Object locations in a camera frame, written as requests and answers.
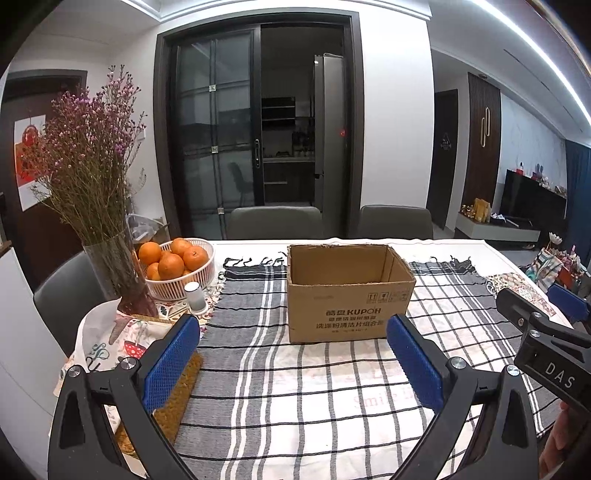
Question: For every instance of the kitchen shelving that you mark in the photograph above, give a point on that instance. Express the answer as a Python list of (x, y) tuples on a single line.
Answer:
[(277, 120)]

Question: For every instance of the grey dining chair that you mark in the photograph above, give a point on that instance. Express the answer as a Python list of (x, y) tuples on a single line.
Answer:
[(274, 222), (395, 221), (64, 295)]

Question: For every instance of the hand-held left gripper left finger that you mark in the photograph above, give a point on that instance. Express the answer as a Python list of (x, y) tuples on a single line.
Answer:
[(171, 360)]

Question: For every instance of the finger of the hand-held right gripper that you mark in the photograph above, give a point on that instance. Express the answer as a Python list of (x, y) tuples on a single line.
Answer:
[(521, 307), (570, 302)]

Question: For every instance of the colourful gift bags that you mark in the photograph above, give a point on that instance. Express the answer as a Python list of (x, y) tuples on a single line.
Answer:
[(551, 270)]

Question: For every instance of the wood panel cabinet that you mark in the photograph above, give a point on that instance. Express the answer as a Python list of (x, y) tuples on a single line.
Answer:
[(482, 138)]

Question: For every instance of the cardboard box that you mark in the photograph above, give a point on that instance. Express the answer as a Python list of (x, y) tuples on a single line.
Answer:
[(351, 314)]

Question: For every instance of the blue curtain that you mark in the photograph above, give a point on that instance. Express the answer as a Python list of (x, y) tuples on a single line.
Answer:
[(579, 194)]

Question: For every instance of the row of small ornaments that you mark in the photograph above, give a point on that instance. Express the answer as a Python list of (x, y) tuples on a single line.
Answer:
[(540, 176)]

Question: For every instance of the red wall poster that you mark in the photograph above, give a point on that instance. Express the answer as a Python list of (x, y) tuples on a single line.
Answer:
[(30, 161)]

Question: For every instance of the white plastic basket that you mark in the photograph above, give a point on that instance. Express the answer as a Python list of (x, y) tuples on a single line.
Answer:
[(194, 282)]

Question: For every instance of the ceiling light strip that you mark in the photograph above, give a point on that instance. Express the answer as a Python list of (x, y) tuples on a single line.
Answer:
[(531, 41)]

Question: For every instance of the dried purple flowers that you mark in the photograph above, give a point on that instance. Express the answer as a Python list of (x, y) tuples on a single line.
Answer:
[(87, 152)]

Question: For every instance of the white television cabinet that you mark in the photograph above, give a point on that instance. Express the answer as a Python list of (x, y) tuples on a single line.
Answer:
[(498, 230)]

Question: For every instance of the small white cylinder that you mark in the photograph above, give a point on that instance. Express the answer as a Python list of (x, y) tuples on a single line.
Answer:
[(195, 300)]

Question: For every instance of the dark wooden door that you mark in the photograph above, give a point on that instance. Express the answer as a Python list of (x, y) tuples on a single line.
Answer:
[(443, 157), (27, 230)]

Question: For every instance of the gold gift bags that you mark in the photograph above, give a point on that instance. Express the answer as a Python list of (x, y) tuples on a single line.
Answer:
[(482, 210)]

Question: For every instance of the person's right hand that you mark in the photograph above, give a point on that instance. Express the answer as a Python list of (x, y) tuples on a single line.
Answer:
[(561, 443)]

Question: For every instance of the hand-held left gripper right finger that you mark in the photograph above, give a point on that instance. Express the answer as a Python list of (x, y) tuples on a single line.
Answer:
[(415, 364)]

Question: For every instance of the black television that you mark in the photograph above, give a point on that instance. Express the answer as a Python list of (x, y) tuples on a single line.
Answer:
[(531, 198)]

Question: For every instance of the pile of oranges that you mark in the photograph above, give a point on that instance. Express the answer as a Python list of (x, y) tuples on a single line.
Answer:
[(171, 266)]

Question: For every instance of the silver refrigerator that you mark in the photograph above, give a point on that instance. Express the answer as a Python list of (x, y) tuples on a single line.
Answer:
[(330, 138)]

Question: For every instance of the striped grey white cloth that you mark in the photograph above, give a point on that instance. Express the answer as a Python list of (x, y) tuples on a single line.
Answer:
[(323, 392)]

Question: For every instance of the dark framed glass sliding door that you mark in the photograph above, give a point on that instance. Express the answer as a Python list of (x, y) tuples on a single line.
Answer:
[(207, 138)]

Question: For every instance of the brown cork mat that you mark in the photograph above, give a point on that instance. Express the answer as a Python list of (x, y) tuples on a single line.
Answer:
[(171, 415)]

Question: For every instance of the white lotus ornament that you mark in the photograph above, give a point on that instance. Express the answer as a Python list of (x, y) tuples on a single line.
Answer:
[(554, 241)]

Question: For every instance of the glass vase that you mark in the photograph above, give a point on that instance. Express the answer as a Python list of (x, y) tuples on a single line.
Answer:
[(115, 272)]

